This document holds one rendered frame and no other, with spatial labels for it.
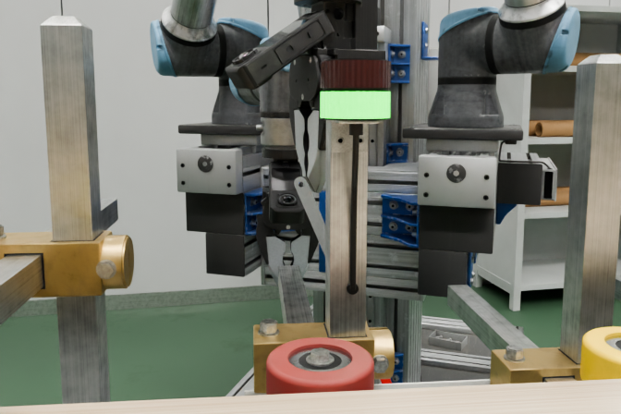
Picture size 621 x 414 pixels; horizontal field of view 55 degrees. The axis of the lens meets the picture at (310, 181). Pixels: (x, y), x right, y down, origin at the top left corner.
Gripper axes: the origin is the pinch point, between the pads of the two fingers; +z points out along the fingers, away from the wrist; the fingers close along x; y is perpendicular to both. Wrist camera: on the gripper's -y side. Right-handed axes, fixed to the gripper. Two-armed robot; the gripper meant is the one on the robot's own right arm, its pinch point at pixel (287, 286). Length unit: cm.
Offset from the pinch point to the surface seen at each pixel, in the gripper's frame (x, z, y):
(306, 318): -0.8, -3.4, -21.5
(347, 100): -3.0, -26.9, -35.2
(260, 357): 4.3, -3.1, -30.2
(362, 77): -4.2, -28.8, -35.4
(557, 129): -150, -11, 212
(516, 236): -127, 43, 205
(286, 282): 0.7, -3.4, -8.4
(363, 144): -5.4, -22.9, -29.7
